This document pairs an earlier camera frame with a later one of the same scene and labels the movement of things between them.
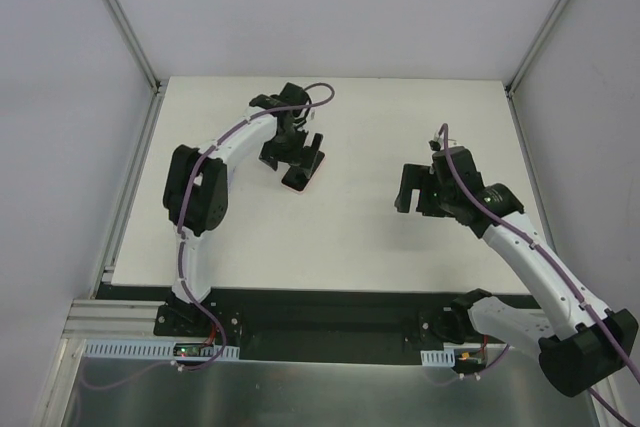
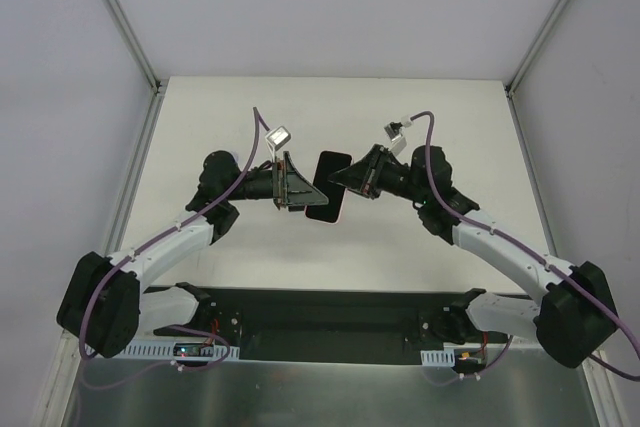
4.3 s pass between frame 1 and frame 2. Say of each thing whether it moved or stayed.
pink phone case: moved
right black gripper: moved
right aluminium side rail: stayed
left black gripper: moved
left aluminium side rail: stayed
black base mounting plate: stayed
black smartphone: moved
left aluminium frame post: stayed
